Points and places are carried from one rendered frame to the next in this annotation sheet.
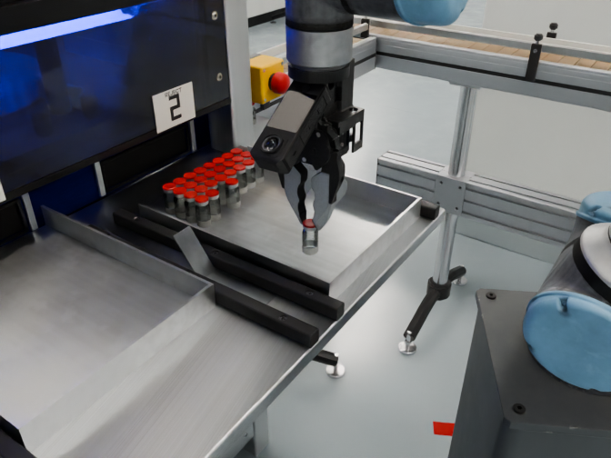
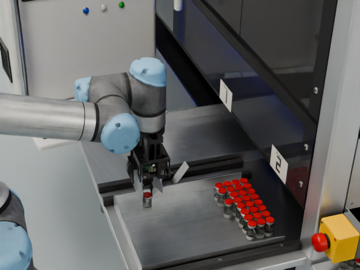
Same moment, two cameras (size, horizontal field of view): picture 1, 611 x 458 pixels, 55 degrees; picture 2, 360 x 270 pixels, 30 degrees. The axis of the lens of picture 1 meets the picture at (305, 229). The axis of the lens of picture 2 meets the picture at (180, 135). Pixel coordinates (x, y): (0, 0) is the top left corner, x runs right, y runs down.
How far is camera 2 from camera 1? 1.86 m
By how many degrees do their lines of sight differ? 97
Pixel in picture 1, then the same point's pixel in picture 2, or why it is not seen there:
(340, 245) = (149, 232)
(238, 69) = (311, 197)
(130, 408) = not seen: hidden behind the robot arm
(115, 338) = not seen: hidden behind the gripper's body
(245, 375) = (104, 171)
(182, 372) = (123, 160)
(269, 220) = (199, 220)
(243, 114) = (307, 229)
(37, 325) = (184, 140)
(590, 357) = not seen: outside the picture
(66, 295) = (197, 149)
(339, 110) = (144, 154)
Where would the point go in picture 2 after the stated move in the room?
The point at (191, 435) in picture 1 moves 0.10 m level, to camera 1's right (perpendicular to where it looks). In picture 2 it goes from (95, 153) to (69, 170)
